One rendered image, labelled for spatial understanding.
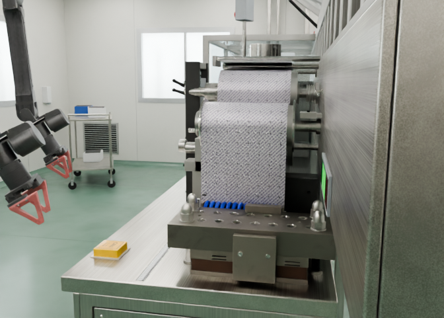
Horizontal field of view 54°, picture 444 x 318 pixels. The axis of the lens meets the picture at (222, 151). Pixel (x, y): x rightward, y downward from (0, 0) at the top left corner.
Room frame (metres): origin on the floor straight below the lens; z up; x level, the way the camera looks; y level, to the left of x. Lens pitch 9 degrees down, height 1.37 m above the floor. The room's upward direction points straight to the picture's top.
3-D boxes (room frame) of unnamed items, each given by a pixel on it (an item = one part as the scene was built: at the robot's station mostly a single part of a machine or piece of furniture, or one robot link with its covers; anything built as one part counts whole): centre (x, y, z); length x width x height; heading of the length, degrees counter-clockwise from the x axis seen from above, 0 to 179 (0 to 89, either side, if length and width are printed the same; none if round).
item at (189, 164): (1.31, 0.08, 1.05); 0.06 x 0.05 x 0.31; 80
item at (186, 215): (1.05, 0.09, 1.05); 0.04 x 0.04 x 0.04
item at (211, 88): (1.52, 0.03, 1.34); 0.06 x 0.06 x 0.06; 80
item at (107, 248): (1.15, 0.31, 0.91); 0.07 x 0.07 x 0.02; 80
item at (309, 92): (1.46, -0.28, 1.34); 0.07 x 0.07 x 0.07; 80
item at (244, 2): (1.81, -0.08, 1.66); 0.07 x 0.07 x 0.10; 59
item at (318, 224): (0.99, -0.23, 1.05); 0.04 x 0.04 x 0.04
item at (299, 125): (1.22, -0.24, 1.25); 0.07 x 0.04 x 0.04; 80
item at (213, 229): (1.06, -0.08, 1.00); 0.40 x 0.16 x 0.06; 80
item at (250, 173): (1.19, -0.06, 1.11); 0.23 x 0.01 x 0.18; 80
